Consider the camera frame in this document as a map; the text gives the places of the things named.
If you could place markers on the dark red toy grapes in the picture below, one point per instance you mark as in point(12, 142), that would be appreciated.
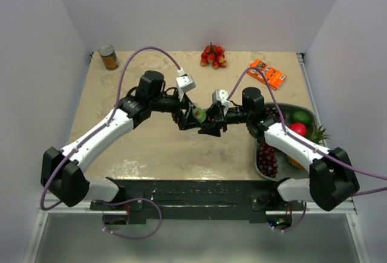
point(266, 160)

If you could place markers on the green toy avocado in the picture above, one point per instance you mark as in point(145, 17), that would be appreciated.
point(301, 117)

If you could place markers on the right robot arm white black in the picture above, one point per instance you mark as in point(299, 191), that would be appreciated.
point(331, 179)

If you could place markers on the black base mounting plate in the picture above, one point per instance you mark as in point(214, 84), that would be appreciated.
point(140, 200)

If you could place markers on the green bottle lid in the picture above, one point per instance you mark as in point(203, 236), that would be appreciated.
point(199, 114)

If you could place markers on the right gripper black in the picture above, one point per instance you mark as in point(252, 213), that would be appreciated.
point(217, 113)

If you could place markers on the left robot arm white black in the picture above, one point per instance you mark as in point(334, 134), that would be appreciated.
point(63, 170)

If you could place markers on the green lidded pill bottle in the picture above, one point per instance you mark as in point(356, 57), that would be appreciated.
point(208, 119)

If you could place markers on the tin can fruit label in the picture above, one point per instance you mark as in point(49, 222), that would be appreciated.
point(109, 57)

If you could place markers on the red toy fruit bunch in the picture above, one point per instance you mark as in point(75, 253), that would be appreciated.
point(213, 56)

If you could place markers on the red toy apple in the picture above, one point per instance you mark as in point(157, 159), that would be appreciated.
point(299, 128)

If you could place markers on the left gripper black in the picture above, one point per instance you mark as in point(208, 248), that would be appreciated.
point(187, 120)

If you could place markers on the grey fruit tray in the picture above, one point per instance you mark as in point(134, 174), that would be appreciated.
point(285, 168)

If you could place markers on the orange cardboard box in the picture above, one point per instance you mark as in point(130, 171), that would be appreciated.
point(274, 77)

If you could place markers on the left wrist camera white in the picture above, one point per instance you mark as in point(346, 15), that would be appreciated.
point(184, 83)

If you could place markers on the toy pineapple orange yellow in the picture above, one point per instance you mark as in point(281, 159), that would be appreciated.
point(314, 134)

